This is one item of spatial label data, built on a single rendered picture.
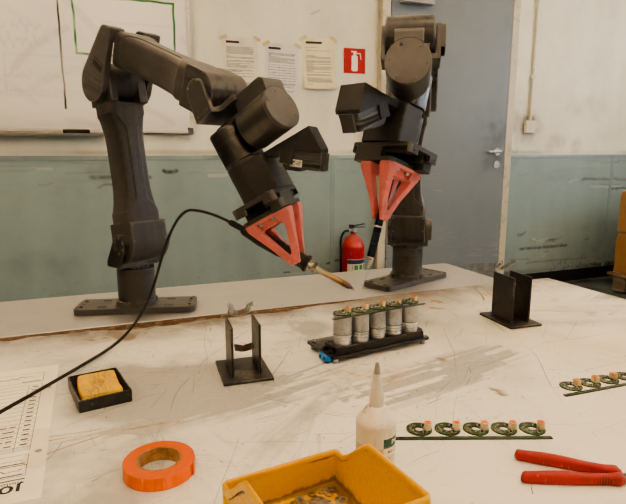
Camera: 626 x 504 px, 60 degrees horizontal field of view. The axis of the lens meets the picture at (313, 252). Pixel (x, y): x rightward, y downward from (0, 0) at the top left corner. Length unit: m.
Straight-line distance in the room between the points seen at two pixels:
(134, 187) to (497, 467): 0.68
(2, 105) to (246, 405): 2.77
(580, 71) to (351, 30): 1.91
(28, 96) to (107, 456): 2.79
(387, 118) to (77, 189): 2.63
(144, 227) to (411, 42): 0.51
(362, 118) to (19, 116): 2.67
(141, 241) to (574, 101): 4.10
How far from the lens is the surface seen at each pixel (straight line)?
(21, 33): 3.27
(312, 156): 0.71
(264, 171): 0.71
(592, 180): 4.88
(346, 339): 0.72
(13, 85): 3.24
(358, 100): 0.69
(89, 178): 3.23
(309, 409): 0.60
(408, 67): 0.70
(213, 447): 0.54
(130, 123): 0.96
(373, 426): 0.47
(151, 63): 0.87
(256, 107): 0.69
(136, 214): 0.93
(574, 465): 0.55
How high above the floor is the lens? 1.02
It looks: 10 degrees down
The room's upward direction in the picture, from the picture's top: straight up
